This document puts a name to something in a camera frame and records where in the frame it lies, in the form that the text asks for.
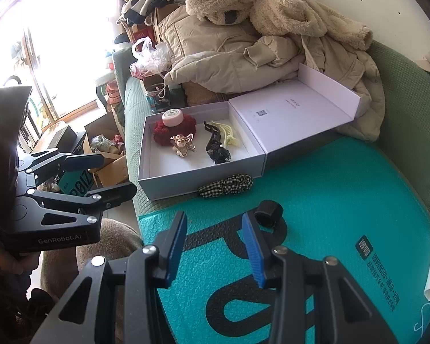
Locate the black white checkered scrunchie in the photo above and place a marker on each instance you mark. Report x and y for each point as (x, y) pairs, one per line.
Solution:
(225, 185)

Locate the person's left hand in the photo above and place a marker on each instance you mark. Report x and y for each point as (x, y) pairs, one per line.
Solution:
(7, 263)

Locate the black box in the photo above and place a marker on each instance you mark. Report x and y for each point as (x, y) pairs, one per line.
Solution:
(57, 139)

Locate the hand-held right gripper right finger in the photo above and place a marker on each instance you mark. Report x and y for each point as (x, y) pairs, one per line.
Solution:
(252, 254)

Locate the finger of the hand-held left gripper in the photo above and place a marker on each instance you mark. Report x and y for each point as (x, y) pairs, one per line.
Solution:
(86, 161)
(118, 191)

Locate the clear bear hair clip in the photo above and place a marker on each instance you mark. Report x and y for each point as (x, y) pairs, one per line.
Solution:
(182, 144)

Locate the black hair claw clip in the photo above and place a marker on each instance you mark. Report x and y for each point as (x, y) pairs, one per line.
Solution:
(216, 148)

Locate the cream fleece coat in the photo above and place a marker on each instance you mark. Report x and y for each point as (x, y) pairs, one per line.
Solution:
(283, 10)

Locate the cream hair claw clip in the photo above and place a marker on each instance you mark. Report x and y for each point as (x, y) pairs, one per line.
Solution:
(231, 138)

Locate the pink round tin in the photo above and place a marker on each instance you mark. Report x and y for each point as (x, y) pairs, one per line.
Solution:
(172, 117)

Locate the red knitted scrunchie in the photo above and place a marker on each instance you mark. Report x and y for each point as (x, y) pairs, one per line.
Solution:
(161, 134)

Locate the glass jar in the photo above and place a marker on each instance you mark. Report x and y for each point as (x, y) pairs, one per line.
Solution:
(156, 98)

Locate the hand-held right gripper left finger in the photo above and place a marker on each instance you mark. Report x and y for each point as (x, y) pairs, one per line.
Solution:
(175, 247)

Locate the person's leg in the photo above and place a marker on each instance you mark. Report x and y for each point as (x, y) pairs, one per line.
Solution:
(118, 233)

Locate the teal bubble mailer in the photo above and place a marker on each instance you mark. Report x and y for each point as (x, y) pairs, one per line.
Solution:
(344, 200)

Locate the white cardboard gift box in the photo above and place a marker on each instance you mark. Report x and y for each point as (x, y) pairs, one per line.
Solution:
(186, 175)

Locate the teal shoe box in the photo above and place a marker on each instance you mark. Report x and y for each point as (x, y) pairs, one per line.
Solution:
(73, 184)

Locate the brown cardboard box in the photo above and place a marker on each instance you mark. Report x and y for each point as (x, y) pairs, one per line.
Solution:
(107, 172)

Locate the beige puffer jacket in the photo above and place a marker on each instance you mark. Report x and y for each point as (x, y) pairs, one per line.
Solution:
(208, 50)

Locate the white plastic bag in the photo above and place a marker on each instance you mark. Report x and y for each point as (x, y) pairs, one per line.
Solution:
(150, 59)

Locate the green sofa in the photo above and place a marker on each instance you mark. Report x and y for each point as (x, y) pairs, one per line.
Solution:
(408, 122)

